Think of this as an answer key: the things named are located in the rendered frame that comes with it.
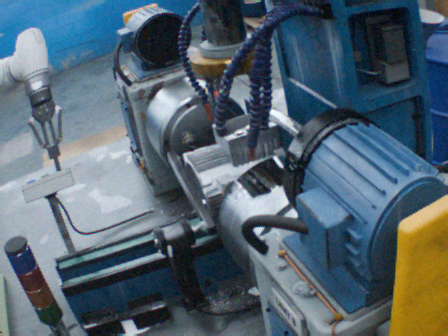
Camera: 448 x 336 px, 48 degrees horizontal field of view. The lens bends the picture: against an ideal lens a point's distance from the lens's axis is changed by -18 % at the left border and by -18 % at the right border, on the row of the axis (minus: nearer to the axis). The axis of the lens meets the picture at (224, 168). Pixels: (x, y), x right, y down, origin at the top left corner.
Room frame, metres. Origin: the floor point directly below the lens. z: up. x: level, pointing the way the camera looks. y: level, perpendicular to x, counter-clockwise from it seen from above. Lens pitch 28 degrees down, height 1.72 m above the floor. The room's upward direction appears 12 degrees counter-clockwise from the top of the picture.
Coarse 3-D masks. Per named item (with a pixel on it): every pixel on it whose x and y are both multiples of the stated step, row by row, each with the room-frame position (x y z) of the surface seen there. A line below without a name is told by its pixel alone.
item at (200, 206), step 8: (168, 160) 1.29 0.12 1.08; (176, 160) 1.26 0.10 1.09; (176, 168) 1.24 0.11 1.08; (176, 176) 1.24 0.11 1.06; (184, 176) 1.21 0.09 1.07; (184, 184) 1.19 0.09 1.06; (192, 184) 1.18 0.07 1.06; (192, 192) 1.16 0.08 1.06; (192, 200) 1.14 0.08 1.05; (200, 200) 1.14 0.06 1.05; (200, 208) 1.11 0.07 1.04; (200, 216) 1.10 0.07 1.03; (208, 216) 1.09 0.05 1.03; (208, 224) 1.07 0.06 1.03; (208, 232) 1.06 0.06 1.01; (216, 232) 1.07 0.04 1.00
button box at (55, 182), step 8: (48, 176) 1.36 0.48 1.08; (56, 176) 1.36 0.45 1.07; (64, 176) 1.37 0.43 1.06; (72, 176) 1.42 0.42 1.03; (32, 184) 1.34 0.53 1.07; (40, 184) 1.35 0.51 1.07; (48, 184) 1.35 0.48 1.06; (56, 184) 1.35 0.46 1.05; (64, 184) 1.35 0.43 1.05; (72, 184) 1.36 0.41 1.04; (24, 192) 1.33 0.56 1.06; (32, 192) 1.33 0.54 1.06; (40, 192) 1.33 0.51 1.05; (48, 192) 1.34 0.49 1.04; (32, 200) 1.32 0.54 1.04
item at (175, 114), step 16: (160, 96) 1.56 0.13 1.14; (176, 96) 1.49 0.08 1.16; (192, 96) 1.45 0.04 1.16; (160, 112) 1.49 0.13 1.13; (176, 112) 1.43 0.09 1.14; (192, 112) 1.44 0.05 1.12; (240, 112) 1.48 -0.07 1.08; (160, 128) 1.44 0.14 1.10; (176, 128) 1.43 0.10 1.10; (192, 128) 1.44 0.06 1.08; (208, 128) 1.45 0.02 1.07; (160, 144) 1.42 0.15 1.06; (176, 144) 1.42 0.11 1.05; (208, 144) 1.45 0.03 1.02
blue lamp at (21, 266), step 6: (24, 252) 0.79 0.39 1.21; (30, 252) 0.81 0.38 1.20; (12, 258) 0.78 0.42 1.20; (18, 258) 0.78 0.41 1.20; (24, 258) 0.79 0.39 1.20; (30, 258) 0.80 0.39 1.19; (12, 264) 0.79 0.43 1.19; (18, 264) 0.78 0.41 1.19; (24, 264) 0.79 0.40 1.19; (30, 264) 0.80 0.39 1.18; (18, 270) 0.78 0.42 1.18; (24, 270) 0.79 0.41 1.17; (30, 270) 0.79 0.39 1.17
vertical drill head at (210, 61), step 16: (208, 0) 1.22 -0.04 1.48; (224, 0) 1.21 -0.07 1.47; (208, 16) 1.23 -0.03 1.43; (224, 16) 1.21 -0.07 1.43; (240, 16) 1.23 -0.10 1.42; (208, 32) 1.23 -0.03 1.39; (224, 32) 1.21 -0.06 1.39; (240, 32) 1.22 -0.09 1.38; (208, 48) 1.22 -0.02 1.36; (224, 48) 1.20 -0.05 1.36; (192, 64) 1.23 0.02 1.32; (208, 64) 1.19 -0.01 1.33; (224, 64) 1.17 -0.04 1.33; (208, 80) 1.27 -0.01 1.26
